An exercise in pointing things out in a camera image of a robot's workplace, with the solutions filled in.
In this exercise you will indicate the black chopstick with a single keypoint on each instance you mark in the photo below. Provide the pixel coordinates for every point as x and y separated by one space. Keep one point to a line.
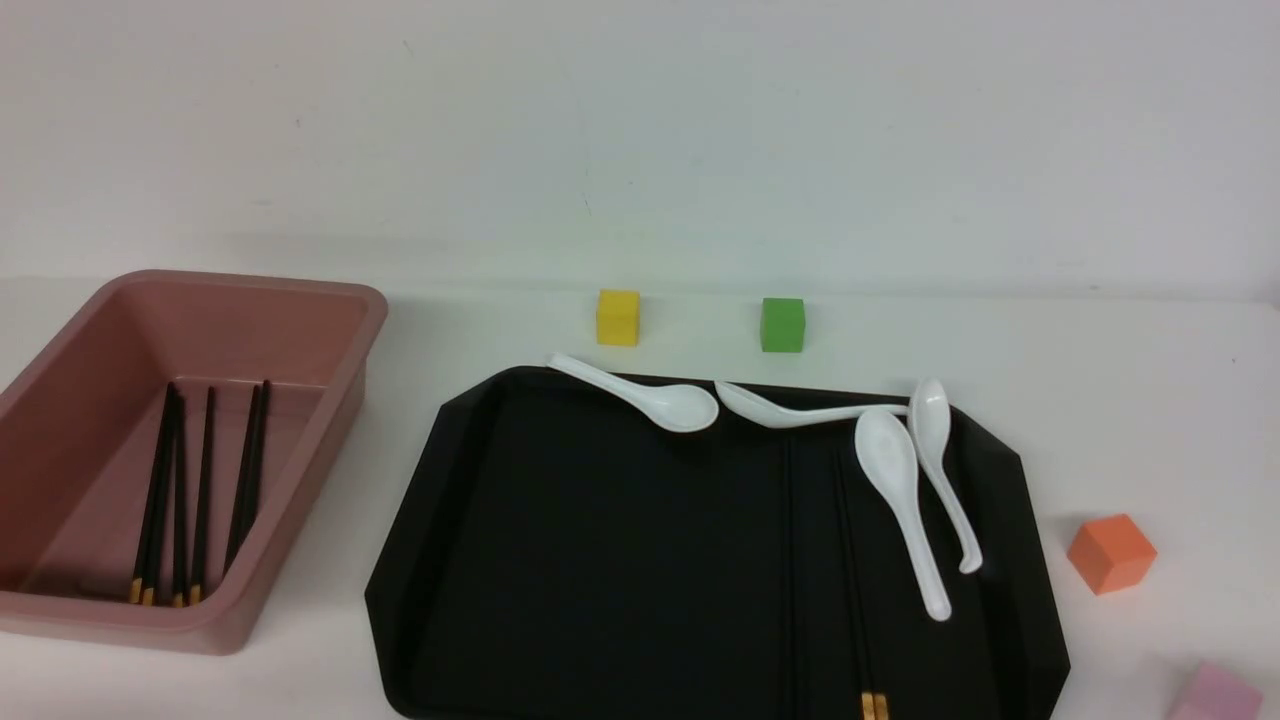
251 502
837 457
864 620
139 573
234 528
157 543
200 555
180 579

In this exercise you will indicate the white spoon top middle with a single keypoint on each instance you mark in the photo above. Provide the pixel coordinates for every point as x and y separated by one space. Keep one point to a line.
768 414

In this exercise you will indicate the white spoon centre right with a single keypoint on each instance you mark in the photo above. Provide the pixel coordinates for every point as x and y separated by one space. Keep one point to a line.
886 454

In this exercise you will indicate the yellow cube block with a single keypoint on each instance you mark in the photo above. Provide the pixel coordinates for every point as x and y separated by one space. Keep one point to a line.
617 319

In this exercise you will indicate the green cube block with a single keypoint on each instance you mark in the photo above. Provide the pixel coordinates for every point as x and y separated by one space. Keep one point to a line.
782 325

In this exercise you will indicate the orange cube block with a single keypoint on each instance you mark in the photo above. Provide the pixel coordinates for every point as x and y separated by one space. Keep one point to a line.
1111 554

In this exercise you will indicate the pink cube block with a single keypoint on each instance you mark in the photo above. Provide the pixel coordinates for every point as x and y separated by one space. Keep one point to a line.
1213 692

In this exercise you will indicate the pink plastic bin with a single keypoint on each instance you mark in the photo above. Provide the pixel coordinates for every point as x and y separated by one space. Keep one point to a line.
79 433

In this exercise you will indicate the white spoon far left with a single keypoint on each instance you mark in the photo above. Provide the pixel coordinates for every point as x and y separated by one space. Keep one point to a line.
680 409

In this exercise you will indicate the white spoon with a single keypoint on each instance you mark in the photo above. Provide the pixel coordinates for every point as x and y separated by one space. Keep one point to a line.
768 414
680 409
886 454
929 423

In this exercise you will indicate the white spoon far right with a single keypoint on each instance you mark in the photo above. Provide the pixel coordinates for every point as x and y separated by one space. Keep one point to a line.
929 423

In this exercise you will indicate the black plastic tray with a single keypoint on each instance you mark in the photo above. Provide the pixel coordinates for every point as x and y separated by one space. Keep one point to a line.
559 556

